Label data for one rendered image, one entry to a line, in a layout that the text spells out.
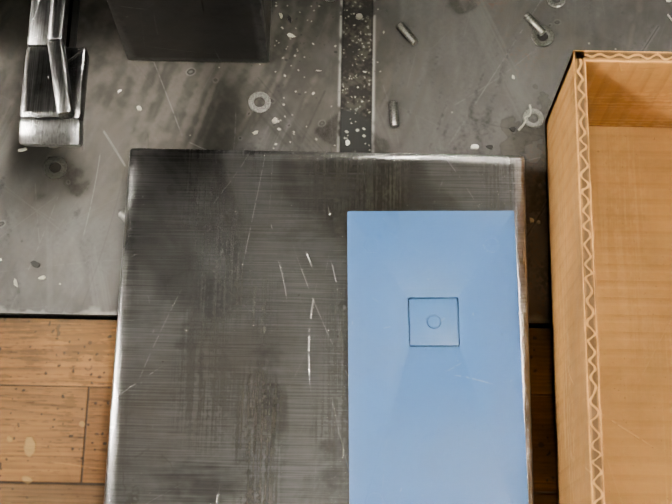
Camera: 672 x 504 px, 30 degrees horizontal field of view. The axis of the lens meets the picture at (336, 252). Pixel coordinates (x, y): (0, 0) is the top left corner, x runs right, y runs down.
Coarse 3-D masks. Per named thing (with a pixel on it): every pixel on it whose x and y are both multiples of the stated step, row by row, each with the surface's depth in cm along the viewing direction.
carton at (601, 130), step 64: (576, 64) 50; (640, 64) 50; (576, 128) 49; (640, 128) 56; (576, 192) 48; (640, 192) 55; (576, 256) 48; (640, 256) 54; (576, 320) 48; (640, 320) 53; (576, 384) 48; (640, 384) 52; (576, 448) 48; (640, 448) 52
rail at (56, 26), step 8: (56, 0) 48; (64, 0) 48; (56, 8) 48; (64, 8) 48; (72, 8) 49; (56, 16) 48; (64, 16) 48; (72, 16) 49; (56, 24) 48; (64, 24) 48; (72, 24) 49; (48, 32) 48; (56, 32) 48; (64, 32) 48; (72, 32) 50; (48, 40) 48; (56, 40) 48; (64, 40) 48; (72, 40) 50
